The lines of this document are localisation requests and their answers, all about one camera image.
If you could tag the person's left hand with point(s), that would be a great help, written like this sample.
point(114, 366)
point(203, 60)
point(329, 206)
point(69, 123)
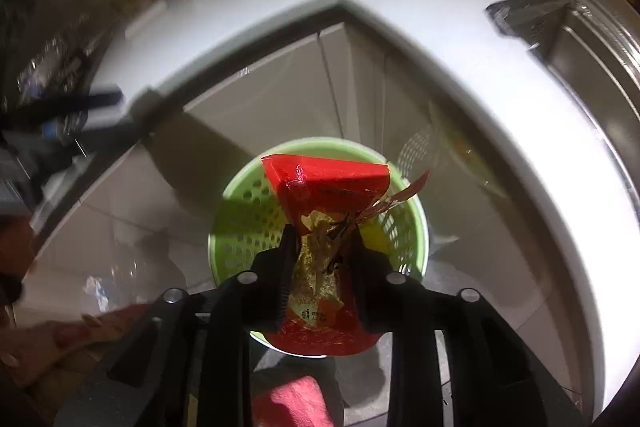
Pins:
point(29, 352)

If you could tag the red snack wrapper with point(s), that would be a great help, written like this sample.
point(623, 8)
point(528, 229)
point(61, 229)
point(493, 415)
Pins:
point(326, 200)

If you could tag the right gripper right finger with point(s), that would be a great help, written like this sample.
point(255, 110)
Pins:
point(389, 302)

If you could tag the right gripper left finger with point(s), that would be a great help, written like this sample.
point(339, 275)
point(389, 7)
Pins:
point(254, 300)

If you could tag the white foam roll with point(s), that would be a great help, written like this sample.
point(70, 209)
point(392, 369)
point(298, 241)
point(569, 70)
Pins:
point(144, 18)

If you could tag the clear plastic packaging pile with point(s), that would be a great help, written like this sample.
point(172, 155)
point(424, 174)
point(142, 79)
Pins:
point(62, 66)

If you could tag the stainless steel sink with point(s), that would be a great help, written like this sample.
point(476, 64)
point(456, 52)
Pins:
point(595, 62)

